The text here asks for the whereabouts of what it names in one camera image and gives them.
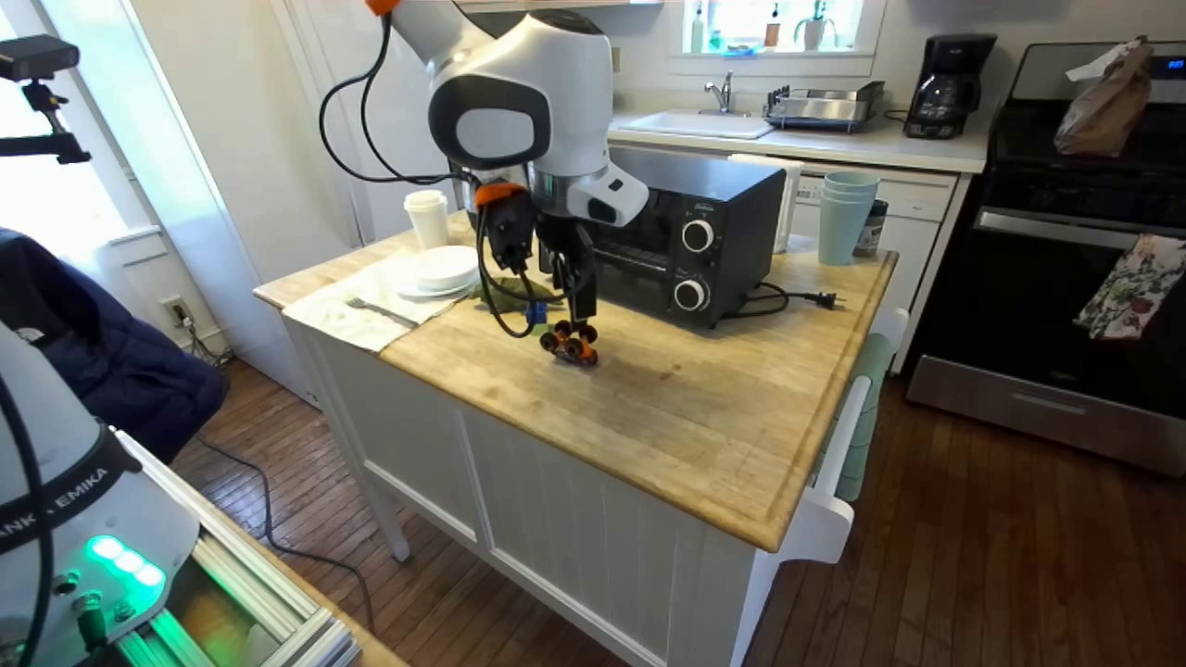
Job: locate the white wall outlet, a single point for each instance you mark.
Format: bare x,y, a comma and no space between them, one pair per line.
176,312

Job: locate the kitchen window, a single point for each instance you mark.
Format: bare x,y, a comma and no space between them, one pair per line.
743,20

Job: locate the stacked teal cups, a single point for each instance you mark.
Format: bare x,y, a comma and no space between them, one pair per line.
847,223

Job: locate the dark blue fabric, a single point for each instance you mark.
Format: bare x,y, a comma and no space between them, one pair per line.
113,358

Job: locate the small dark container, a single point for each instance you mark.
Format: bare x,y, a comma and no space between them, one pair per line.
877,226

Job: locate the black kitchen stove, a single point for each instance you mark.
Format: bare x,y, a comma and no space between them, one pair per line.
1025,310

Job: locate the black coffee maker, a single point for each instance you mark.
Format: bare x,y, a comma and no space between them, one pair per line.
950,85

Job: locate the floral dish towel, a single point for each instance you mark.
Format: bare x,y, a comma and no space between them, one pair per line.
1131,289

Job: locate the aluminium robot stand frame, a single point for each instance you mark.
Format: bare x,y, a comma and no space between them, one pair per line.
270,615

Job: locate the small teal bottle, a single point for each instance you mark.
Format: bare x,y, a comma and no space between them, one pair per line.
716,41

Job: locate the black toaster oven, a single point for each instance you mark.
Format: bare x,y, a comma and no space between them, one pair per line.
716,197

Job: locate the teal hanging towel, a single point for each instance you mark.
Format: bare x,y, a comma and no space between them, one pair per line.
864,421

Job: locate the white vase with plant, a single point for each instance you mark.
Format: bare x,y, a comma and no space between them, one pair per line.
814,32

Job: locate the white stained dish cloth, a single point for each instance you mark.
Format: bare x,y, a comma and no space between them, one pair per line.
326,322

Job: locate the white kitchen sink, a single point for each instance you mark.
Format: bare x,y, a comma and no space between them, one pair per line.
698,125

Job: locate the white bowl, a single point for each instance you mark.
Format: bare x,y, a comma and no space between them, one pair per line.
442,264

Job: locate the white paper cup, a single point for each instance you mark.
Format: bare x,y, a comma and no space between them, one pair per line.
427,220

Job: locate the small red bottle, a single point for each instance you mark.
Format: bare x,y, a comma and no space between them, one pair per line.
773,32

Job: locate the brown paper bag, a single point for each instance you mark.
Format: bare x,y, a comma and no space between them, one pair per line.
1107,111

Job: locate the white soap bottle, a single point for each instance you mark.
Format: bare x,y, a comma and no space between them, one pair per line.
698,32

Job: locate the metal fork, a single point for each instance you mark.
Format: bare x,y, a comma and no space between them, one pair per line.
383,312

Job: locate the grey dish rack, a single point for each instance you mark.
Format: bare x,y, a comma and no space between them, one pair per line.
819,110

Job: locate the blue sponge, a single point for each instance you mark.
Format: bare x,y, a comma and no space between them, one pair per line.
740,49

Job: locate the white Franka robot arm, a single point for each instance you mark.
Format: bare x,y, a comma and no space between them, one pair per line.
541,76

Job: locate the chrome faucet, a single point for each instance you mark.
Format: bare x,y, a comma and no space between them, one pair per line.
722,92

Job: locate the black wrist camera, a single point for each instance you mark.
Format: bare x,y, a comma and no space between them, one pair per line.
506,233

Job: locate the white wooden-top kitchen island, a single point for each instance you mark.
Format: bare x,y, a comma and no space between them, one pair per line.
557,532

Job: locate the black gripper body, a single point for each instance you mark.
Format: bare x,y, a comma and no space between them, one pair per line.
566,233

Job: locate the white plate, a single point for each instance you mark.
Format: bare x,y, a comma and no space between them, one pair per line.
414,289

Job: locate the blue and green block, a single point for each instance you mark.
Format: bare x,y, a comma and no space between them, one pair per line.
533,316

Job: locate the black camera on tripod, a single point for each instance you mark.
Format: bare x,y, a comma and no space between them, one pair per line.
37,55

